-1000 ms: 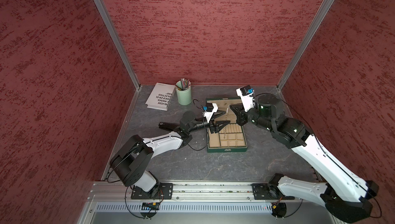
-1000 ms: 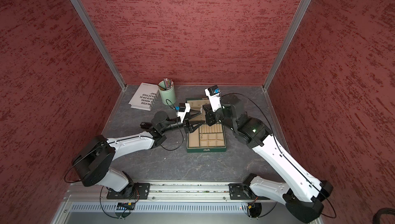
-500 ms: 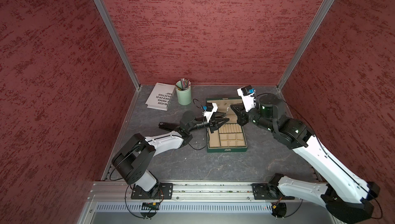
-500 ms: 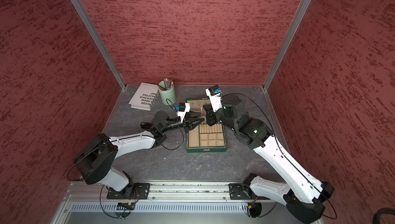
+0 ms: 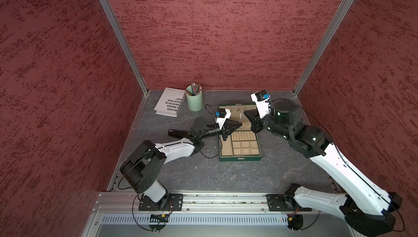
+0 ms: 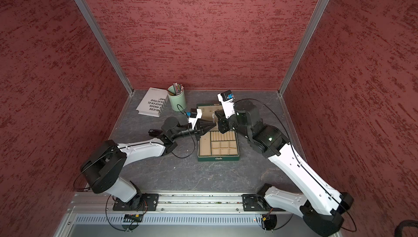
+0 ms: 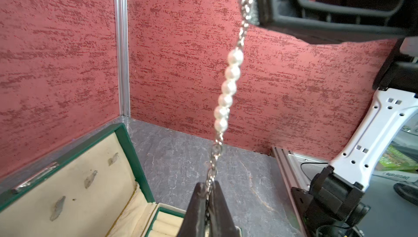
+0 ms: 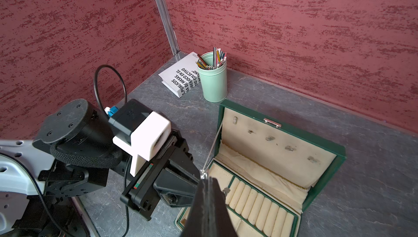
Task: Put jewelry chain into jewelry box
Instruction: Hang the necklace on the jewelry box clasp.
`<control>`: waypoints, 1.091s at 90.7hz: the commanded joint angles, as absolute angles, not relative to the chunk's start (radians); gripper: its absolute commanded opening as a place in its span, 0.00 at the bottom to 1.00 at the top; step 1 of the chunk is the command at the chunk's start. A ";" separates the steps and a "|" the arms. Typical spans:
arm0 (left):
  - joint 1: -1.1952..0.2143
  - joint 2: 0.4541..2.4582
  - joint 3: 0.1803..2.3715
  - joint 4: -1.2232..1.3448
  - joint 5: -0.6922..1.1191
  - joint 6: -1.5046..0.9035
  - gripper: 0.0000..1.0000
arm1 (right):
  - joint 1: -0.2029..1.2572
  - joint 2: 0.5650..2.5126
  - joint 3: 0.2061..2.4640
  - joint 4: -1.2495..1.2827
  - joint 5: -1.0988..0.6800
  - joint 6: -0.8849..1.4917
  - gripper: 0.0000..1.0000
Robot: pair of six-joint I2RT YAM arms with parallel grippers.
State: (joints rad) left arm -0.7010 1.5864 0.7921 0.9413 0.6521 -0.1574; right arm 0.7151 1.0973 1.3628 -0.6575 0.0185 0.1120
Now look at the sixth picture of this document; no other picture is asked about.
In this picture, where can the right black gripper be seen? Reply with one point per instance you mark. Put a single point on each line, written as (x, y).
(223, 127)

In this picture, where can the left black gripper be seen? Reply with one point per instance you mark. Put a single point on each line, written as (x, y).
(202, 126)

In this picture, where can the green jewelry box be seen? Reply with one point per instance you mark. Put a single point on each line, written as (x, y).
(215, 146)

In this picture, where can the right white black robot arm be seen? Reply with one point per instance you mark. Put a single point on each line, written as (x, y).
(319, 205)

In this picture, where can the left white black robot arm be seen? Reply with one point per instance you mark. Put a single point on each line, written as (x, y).
(102, 169)

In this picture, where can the mint green pencil cup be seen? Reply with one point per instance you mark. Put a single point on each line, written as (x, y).
(178, 102)

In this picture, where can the coloured pencils bundle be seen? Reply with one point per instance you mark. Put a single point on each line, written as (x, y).
(178, 88)

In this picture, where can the black stapler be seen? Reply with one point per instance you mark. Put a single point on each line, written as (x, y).
(155, 132)

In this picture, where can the white book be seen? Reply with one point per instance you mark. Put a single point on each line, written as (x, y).
(153, 102)

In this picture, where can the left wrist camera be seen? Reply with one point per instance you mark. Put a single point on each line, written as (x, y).
(193, 116)

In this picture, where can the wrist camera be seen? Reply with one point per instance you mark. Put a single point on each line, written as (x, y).
(227, 100)
(193, 116)

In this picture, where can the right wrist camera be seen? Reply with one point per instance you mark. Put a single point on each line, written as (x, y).
(227, 100)

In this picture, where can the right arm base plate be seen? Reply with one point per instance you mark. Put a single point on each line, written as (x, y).
(256, 203)

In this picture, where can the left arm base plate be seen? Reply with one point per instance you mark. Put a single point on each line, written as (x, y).
(144, 203)

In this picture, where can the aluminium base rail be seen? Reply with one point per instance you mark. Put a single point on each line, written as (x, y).
(223, 202)

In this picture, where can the right aluminium corner post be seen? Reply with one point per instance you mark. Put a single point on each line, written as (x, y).
(310, 29)

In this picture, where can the aluminium corner post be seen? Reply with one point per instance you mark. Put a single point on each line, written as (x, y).
(310, 29)
(94, 26)

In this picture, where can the left aluminium corner post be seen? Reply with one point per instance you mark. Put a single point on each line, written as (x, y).
(94, 26)

